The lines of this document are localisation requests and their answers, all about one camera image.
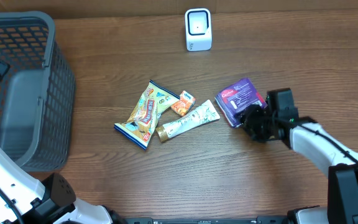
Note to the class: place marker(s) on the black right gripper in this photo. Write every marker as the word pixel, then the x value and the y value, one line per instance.
pixel 248 117

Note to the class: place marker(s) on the purple red Carefree pack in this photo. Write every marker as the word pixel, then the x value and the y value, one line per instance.
pixel 236 98

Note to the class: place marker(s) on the white tube gold cap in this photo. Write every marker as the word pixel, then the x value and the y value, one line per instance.
pixel 204 113

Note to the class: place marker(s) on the small orange box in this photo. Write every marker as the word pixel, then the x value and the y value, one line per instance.
pixel 184 104

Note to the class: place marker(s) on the yellow snack bag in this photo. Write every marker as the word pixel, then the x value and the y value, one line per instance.
pixel 144 118

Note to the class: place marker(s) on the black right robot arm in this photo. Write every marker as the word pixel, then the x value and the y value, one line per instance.
pixel 337 162

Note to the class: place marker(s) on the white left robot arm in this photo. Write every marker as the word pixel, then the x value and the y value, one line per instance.
pixel 43 197

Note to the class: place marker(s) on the white barcode scanner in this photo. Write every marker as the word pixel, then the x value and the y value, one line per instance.
pixel 198 29

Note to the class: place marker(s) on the grey plastic shopping basket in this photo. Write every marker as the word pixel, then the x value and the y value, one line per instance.
pixel 36 95

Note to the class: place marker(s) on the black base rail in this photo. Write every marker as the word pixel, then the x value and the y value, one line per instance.
pixel 269 219

